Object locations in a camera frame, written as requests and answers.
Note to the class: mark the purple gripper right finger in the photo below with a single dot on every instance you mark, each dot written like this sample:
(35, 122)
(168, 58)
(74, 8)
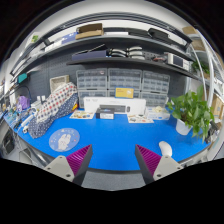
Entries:
(153, 166)

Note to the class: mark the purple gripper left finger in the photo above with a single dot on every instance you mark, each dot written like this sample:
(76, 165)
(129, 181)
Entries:
(73, 167)

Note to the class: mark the blue desk mat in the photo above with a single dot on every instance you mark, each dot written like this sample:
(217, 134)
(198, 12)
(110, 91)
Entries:
(113, 141)

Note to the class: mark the right illustrated card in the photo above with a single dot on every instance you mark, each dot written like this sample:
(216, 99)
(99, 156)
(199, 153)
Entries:
(138, 119)

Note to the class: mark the illustrated card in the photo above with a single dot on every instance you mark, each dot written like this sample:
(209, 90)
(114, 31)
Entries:
(138, 119)
(80, 114)

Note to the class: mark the left illustrated card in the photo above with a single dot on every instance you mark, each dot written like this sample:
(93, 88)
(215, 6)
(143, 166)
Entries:
(80, 114)

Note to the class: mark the white packaged box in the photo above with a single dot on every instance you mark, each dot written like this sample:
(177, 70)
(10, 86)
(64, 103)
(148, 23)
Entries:
(157, 113)

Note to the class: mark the small black box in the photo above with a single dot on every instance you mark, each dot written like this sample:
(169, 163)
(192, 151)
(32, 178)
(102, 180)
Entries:
(104, 113)

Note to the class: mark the white keyboard box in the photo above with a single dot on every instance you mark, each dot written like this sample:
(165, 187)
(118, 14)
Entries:
(121, 105)

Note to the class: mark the patterned fabric bag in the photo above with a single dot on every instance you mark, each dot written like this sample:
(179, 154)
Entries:
(59, 104)

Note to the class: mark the green potted plant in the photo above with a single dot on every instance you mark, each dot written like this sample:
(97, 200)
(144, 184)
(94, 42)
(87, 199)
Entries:
(192, 113)

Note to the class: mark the yellow card box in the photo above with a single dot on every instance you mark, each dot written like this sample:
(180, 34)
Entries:
(122, 92)

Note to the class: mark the right grey drawer cabinet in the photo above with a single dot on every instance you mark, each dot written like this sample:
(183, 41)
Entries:
(155, 87)

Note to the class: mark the grey drawer cabinet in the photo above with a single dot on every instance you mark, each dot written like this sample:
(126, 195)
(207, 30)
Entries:
(155, 87)
(91, 83)
(130, 78)

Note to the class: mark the left grey drawer cabinet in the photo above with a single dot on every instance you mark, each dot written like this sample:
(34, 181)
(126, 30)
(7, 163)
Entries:
(91, 83)

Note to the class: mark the white woven basket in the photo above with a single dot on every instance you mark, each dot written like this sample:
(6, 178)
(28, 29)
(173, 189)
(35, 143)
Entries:
(58, 81)

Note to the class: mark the middle grey drawer cabinet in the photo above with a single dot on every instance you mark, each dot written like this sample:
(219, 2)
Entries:
(130, 78)

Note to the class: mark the white electronic instrument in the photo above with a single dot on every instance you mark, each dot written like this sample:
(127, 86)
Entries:
(177, 61)

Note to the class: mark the dark blue flat box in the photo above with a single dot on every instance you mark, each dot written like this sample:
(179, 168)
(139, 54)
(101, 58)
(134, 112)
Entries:
(89, 55)

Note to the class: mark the cardboard box on shelf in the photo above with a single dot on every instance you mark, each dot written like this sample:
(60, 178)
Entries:
(89, 30)

